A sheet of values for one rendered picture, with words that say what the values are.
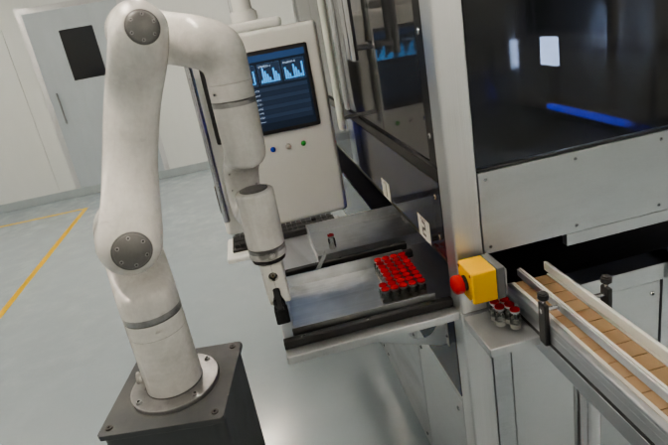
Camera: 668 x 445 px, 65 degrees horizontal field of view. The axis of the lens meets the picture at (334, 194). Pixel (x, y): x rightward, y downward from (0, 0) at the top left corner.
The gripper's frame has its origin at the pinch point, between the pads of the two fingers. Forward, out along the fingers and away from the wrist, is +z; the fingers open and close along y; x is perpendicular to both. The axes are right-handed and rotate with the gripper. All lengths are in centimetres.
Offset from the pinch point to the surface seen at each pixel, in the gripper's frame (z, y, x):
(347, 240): 3.9, 41.1, -24.3
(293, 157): -14, 89, -16
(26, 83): -46, 544, 230
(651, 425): 0, -56, -50
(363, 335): 4.2, -9.9, -16.7
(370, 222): 4, 51, -34
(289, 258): 4.2, 38.6, -5.3
